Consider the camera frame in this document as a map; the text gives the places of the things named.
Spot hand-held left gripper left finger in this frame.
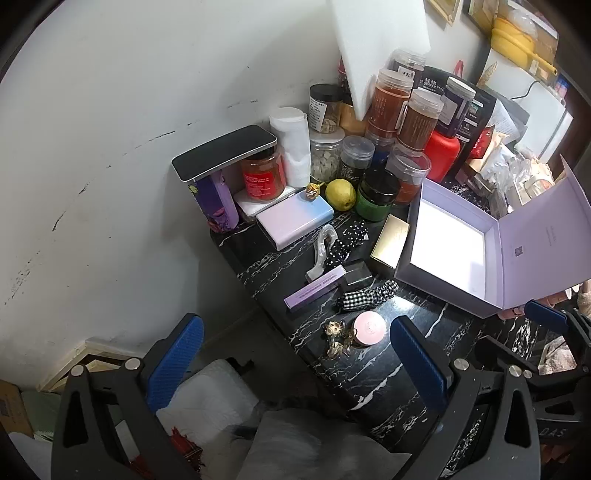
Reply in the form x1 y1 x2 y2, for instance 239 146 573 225
52 313 205 480

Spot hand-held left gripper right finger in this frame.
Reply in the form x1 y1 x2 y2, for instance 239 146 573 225
389 316 539 480

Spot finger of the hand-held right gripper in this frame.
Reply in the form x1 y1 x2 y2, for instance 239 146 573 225
475 336 579 389
525 299 591 356

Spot pink round compact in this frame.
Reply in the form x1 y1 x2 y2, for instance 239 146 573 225
353 311 387 346

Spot lavender gift box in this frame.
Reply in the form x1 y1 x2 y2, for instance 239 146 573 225
394 154 591 320

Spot gold keychain charm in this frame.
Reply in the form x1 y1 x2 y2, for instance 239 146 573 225
323 322 354 360

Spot gingham scrunchie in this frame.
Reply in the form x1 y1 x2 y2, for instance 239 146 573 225
336 279 399 315

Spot small dark clear box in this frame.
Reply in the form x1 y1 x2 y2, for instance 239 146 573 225
341 260 374 292

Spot gold box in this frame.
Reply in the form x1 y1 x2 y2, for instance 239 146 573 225
369 213 411 270

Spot purple slim box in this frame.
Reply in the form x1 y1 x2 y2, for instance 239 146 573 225
284 265 348 310

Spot pearly hair claw clip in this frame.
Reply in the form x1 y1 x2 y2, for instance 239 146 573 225
305 224 340 283

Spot polka dot scrunchie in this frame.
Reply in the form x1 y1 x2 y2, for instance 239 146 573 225
323 217 369 268

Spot white plastic bag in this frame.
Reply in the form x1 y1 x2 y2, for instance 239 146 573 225
154 359 262 446

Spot red tassel item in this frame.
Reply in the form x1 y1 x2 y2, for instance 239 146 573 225
171 427 204 467

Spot grey fuzzy cloth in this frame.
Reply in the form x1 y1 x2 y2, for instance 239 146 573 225
233 397 411 480

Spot pile of clear plastic bags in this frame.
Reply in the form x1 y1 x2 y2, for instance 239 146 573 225
462 138 555 217

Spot white flat box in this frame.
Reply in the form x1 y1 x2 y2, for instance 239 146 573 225
233 185 297 222

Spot green jar black lid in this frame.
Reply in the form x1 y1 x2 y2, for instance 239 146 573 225
356 168 402 222

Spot cardboard box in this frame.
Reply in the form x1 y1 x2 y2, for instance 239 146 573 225
0 378 35 439

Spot pink-blue gradient power bank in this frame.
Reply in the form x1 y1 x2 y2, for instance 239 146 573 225
256 197 334 251

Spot yellow-green pear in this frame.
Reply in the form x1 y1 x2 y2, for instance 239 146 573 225
325 179 358 212

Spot red packet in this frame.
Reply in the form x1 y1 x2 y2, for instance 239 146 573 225
464 124 497 162

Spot red bottle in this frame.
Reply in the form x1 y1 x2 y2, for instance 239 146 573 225
422 129 462 183

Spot white appliance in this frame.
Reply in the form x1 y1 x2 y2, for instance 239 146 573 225
480 48 575 167

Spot red label jar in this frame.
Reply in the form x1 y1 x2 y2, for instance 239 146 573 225
240 145 287 204

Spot black smartphone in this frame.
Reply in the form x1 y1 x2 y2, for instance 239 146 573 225
172 124 278 183

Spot blue label jar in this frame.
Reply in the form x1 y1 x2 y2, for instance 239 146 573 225
365 131 398 171

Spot black snack bag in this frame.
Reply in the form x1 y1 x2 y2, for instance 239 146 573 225
416 66 499 153

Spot clear jar white pieces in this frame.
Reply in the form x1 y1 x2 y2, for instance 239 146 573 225
309 128 346 184

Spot dark jar white lid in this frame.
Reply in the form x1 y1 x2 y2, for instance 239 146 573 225
436 76 476 138

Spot white soft pack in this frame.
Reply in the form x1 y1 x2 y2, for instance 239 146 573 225
269 107 311 188

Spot tall jar orange contents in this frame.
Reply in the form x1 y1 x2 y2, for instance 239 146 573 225
366 68 414 139

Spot black lid nut jar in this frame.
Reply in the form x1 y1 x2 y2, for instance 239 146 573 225
309 84 343 134

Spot yellow pot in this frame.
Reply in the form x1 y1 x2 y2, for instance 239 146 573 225
490 16 558 77

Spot dark red contents jar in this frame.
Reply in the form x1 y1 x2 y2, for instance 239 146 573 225
387 47 428 88

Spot white foam board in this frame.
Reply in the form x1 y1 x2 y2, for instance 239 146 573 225
327 0 431 121

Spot wooden picture frame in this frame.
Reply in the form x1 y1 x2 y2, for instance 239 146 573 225
427 0 462 26

